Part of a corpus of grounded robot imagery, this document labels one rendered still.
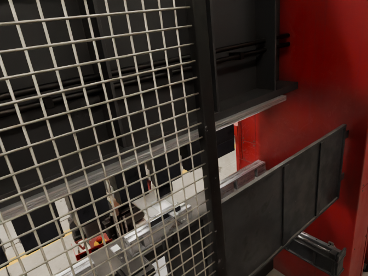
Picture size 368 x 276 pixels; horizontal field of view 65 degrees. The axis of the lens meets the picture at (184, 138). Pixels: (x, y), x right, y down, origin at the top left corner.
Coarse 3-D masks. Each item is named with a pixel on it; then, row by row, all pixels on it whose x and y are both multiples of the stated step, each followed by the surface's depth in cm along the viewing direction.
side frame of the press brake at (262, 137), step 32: (288, 0) 153; (320, 0) 140; (352, 0) 130; (288, 32) 158; (320, 32) 145; (352, 32) 134; (288, 64) 164; (320, 64) 150; (352, 64) 138; (288, 96) 171; (320, 96) 156; (352, 96) 143; (256, 128) 198; (288, 128) 178; (320, 128) 162; (352, 128) 148; (352, 160) 153; (352, 192) 159; (320, 224) 182; (352, 224) 165; (288, 256) 214; (352, 256) 174
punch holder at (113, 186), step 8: (136, 168) 129; (144, 168) 132; (120, 176) 125; (128, 176) 127; (136, 176) 130; (144, 176) 133; (112, 184) 128; (120, 184) 126; (128, 184) 128; (136, 184) 131; (144, 184) 134; (120, 192) 127; (128, 192) 129; (136, 192) 132; (120, 200) 128
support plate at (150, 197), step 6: (150, 192) 170; (150, 198) 164; (168, 198) 162; (138, 204) 160; (144, 204) 159; (150, 204) 159; (144, 210) 154; (150, 210) 154; (156, 210) 153; (150, 216) 149
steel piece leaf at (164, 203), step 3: (156, 201) 158; (162, 201) 160; (165, 201) 160; (156, 204) 158; (162, 204) 157; (165, 204) 157; (168, 204) 156; (171, 204) 156; (153, 207) 156; (156, 207) 155; (159, 207) 155; (162, 207) 155; (165, 207) 154; (159, 210) 152
